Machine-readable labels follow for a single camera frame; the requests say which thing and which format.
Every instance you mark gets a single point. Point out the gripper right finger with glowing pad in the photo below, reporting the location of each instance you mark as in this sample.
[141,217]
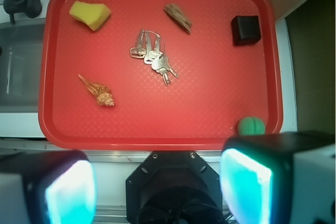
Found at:
[280,178]

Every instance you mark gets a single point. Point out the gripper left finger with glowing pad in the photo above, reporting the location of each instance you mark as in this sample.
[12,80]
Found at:
[48,187]

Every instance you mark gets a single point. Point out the brown spiral seashell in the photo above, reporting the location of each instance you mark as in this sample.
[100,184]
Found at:
[101,93]

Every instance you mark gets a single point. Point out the green knitted ball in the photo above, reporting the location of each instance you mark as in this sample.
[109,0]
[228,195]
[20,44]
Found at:
[251,126]

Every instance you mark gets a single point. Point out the red plastic tray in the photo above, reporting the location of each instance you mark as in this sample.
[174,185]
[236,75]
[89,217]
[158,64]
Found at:
[219,83]

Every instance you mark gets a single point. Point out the grey sink basin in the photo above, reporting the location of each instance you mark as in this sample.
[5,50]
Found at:
[21,52]

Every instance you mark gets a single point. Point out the black square box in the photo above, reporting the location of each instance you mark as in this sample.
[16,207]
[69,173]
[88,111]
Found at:
[245,30]

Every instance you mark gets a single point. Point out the silver key bunch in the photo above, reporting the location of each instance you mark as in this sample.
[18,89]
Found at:
[149,47]

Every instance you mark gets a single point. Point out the yellow sponge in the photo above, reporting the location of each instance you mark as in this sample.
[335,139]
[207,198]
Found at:
[91,14]

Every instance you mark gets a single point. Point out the grey faucet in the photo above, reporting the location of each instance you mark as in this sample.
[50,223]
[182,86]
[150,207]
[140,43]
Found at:
[31,8]

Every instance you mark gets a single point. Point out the brown wood piece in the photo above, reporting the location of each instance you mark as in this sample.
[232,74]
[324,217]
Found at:
[176,13]

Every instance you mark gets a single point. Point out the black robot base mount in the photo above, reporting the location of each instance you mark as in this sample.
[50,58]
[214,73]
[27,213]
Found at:
[174,187]

